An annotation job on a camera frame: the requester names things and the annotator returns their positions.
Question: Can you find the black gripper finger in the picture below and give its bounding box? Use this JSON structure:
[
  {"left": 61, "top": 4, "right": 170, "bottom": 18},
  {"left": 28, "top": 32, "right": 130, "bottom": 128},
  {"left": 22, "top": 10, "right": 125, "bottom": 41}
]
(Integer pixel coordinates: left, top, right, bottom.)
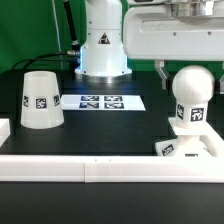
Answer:
[{"left": 219, "top": 74, "right": 224, "bottom": 94}]

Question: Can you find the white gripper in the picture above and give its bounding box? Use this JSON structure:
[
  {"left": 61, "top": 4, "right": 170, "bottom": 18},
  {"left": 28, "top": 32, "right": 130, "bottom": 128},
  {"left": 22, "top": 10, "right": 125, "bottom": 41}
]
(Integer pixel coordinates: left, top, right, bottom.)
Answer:
[{"left": 123, "top": 2, "right": 224, "bottom": 90}]

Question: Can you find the white lamp bulb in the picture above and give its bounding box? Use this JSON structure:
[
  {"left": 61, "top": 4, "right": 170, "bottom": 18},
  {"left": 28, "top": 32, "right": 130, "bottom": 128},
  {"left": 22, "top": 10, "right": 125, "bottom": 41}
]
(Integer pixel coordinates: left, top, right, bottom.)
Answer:
[{"left": 172, "top": 65, "right": 215, "bottom": 128}]

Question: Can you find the white lamp base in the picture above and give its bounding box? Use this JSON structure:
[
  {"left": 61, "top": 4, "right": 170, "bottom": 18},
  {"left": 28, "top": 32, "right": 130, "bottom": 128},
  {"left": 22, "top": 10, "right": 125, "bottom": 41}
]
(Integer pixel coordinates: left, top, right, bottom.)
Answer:
[{"left": 154, "top": 117, "right": 213, "bottom": 158}]

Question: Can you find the white lamp shade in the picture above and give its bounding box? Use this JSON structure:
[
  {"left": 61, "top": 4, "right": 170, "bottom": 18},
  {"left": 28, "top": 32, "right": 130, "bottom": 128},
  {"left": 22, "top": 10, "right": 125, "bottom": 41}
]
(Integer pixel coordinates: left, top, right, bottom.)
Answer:
[{"left": 21, "top": 71, "right": 64, "bottom": 129}]

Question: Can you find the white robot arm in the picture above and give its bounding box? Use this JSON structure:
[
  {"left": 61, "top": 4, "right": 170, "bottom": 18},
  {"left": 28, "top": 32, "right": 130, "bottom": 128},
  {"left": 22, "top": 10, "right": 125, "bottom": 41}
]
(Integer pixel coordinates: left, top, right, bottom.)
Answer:
[{"left": 76, "top": 0, "right": 224, "bottom": 88}]

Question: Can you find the white marker sheet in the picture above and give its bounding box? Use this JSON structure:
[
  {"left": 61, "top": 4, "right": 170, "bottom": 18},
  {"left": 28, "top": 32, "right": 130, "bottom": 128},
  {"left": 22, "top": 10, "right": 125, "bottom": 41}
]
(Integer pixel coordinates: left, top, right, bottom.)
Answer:
[{"left": 61, "top": 94, "right": 145, "bottom": 111}]

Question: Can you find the white right fence rail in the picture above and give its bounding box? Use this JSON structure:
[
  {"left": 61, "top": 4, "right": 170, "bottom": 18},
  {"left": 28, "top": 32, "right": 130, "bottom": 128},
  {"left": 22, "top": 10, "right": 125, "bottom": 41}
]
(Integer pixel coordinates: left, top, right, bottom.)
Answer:
[{"left": 200, "top": 123, "right": 224, "bottom": 158}]

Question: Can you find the white fence rail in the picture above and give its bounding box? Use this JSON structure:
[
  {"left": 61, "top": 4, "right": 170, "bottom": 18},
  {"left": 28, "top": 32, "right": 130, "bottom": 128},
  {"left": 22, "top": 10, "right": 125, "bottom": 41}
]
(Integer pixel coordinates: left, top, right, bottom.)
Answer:
[
  {"left": 0, "top": 119, "right": 10, "bottom": 147},
  {"left": 200, "top": 123, "right": 224, "bottom": 158},
  {"left": 0, "top": 155, "right": 224, "bottom": 183}
]

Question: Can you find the white thin cable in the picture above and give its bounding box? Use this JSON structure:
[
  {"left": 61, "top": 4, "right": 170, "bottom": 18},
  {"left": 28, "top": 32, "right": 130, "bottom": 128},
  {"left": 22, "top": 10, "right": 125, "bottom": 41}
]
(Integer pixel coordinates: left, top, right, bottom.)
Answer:
[{"left": 51, "top": 0, "right": 65, "bottom": 70}]

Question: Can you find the black cable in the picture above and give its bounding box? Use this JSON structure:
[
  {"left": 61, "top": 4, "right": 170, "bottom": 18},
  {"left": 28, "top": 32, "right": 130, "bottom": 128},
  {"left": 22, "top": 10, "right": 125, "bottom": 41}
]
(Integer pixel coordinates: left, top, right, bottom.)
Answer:
[{"left": 11, "top": 52, "right": 81, "bottom": 70}]

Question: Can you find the white front fence rail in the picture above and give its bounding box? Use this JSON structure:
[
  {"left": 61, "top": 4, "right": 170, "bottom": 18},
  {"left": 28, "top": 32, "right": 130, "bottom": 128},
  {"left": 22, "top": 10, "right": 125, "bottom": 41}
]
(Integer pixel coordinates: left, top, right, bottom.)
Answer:
[{"left": 0, "top": 155, "right": 224, "bottom": 183}]

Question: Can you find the white left fence rail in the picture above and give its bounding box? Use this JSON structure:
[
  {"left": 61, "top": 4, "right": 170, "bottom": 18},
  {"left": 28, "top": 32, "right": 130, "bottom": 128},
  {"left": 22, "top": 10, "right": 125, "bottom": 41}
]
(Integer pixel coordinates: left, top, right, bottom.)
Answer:
[{"left": 0, "top": 119, "right": 10, "bottom": 147}]

